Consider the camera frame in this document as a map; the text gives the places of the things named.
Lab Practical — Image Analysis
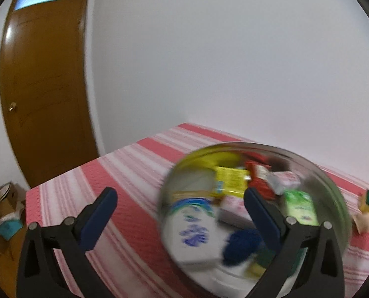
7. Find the green tissue pack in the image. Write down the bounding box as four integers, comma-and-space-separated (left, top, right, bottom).
282, 189, 319, 226

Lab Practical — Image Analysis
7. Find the white red-lettered snack packet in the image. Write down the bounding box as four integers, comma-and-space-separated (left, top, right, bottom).
267, 171, 301, 196

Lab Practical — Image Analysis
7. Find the yellow green sponge in tin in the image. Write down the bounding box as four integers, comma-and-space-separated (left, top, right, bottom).
244, 247, 276, 278

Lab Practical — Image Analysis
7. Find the beige paper packet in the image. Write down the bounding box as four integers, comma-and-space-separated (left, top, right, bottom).
352, 212, 369, 234

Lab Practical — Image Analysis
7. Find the cardboard box with clutter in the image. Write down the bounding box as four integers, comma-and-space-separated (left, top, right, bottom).
0, 182, 24, 241

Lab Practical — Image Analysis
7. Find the blue scrubber ball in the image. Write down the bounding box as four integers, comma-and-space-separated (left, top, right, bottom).
222, 229, 263, 266

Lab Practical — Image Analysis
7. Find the red white striped bedspread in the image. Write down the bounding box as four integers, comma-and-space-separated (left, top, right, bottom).
25, 122, 369, 298

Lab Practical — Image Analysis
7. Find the red foil snack wrapper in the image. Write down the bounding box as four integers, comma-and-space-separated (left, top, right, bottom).
245, 160, 277, 200

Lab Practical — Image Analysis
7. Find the pink white snack packet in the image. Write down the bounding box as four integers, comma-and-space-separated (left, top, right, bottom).
218, 195, 254, 229

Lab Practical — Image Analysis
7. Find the round metal tin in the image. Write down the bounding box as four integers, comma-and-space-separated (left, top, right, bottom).
158, 142, 351, 297

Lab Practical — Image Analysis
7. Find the yellow snack box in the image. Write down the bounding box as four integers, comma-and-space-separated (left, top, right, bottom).
212, 166, 251, 198

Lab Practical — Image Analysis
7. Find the white blue-print packet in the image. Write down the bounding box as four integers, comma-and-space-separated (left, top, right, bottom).
164, 197, 220, 266

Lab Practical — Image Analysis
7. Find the brass door knob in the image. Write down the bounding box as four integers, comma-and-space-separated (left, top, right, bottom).
8, 102, 17, 112

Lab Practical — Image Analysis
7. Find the brown wooden door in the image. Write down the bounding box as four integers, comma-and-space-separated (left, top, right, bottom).
0, 0, 98, 187

